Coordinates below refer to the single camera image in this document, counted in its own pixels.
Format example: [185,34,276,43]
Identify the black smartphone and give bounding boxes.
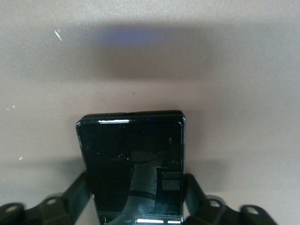
[75,110,187,225]

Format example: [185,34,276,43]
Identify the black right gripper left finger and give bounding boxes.
[0,172,91,225]

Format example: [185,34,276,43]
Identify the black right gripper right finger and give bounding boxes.
[184,173,278,225]

